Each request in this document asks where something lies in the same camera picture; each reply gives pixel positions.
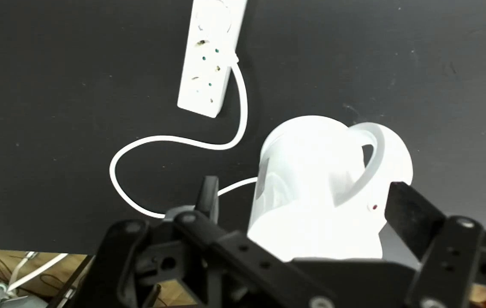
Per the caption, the white power strip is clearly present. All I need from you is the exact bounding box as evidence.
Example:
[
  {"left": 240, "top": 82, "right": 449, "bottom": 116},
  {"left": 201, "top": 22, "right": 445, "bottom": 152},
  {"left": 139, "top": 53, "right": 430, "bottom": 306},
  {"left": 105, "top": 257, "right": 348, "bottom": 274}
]
[{"left": 177, "top": 0, "right": 250, "bottom": 120}]

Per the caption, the white cable with clip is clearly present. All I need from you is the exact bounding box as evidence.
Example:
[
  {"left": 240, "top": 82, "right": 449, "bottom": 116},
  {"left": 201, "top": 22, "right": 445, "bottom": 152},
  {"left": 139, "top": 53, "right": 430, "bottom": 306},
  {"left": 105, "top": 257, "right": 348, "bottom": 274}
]
[{"left": 0, "top": 250, "right": 72, "bottom": 308}]

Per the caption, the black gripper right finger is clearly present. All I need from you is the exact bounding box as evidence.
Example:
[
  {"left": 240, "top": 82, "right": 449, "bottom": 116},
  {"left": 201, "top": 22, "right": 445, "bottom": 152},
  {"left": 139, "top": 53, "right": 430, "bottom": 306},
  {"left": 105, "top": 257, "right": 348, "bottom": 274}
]
[{"left": 382, "top": 181, "right": 486, "bottom": 308}]

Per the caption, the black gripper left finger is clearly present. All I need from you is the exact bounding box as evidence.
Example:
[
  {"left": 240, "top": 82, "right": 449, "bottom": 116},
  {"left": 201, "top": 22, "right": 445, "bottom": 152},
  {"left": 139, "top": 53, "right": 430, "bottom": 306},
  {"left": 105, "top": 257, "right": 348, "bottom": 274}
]
[{"left": 71, "top": 174, "right": 338, "bottom": 308}]

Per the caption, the white mug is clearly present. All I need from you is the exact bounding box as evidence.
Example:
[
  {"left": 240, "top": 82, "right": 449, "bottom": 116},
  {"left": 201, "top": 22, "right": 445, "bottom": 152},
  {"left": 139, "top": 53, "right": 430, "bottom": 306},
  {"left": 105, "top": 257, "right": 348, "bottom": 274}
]
[{"left": 245, "top": 114, "right": 416, "bottom": 265}]

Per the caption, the white power strip cable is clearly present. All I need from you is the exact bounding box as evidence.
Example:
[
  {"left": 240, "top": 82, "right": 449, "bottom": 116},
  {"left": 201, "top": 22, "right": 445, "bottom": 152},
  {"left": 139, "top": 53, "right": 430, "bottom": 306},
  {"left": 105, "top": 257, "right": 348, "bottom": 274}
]
[{"left": 108, "top": 53, "right": 261, "bottom": 222}]

